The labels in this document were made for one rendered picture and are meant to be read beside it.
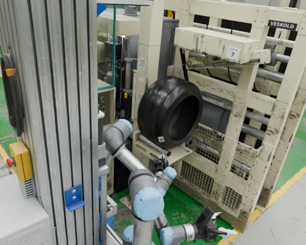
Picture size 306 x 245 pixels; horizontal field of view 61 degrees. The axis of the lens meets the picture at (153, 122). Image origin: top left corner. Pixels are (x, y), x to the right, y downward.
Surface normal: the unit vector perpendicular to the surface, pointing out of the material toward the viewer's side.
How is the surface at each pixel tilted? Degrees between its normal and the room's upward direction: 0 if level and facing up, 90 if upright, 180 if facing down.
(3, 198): 0
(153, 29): 90
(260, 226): 0
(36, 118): 90
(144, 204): 83
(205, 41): 90
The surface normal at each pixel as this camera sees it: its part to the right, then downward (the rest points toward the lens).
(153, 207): 0.28, 0.34
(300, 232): 0.09, -0.88
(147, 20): -0.70, 0.27
